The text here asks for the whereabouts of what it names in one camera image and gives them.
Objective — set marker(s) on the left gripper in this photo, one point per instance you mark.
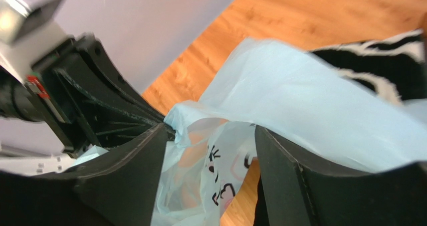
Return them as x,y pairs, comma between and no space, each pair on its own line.
81,106

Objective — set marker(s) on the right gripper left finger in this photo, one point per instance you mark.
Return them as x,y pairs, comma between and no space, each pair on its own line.
116,188

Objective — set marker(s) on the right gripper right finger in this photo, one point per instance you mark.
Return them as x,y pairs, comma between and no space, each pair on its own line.
301,188

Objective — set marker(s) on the light blue plastic bag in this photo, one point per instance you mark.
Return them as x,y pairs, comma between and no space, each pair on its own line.
294,94

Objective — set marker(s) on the zebra striped cushion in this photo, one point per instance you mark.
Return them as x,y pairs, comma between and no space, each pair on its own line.
393,68

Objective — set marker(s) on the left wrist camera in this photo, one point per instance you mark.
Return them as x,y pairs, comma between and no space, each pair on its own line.
28,32

